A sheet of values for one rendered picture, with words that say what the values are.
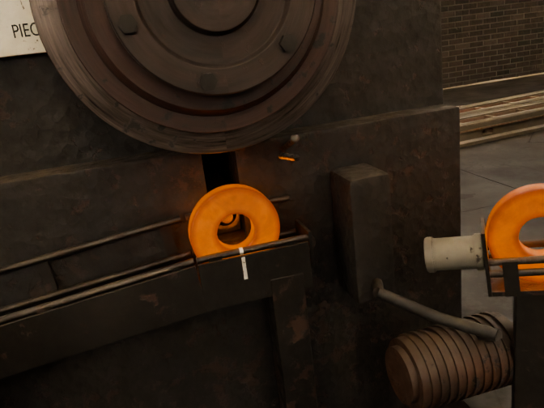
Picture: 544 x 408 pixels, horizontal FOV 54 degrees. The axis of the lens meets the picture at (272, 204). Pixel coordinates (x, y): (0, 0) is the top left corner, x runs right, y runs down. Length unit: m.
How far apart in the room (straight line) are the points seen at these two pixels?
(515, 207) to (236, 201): 0.43
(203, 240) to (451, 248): 0.40
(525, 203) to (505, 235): 0.06
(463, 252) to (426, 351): 0.18
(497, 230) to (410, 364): 0.26
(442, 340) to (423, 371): 0.07
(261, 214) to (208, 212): 0.09
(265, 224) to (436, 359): 0.36
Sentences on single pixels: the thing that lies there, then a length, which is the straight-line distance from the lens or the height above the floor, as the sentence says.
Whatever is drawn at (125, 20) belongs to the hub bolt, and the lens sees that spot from 0.73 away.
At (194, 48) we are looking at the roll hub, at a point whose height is 1.04.
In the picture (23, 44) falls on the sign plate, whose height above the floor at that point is 1.08.
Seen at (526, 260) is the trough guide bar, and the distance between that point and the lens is 0.91.
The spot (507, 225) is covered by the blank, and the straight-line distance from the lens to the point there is 0.91.
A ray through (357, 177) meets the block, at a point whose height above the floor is 0.80.
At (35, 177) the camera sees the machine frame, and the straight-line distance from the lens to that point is 0.95.
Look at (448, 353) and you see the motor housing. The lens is 0.96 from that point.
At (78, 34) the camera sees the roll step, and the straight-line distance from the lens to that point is 0.80.
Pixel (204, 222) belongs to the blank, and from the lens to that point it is 0.89.
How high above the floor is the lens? 1.05
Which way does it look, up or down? 17 degrees down
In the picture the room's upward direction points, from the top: 7 degrees counter-clockwise
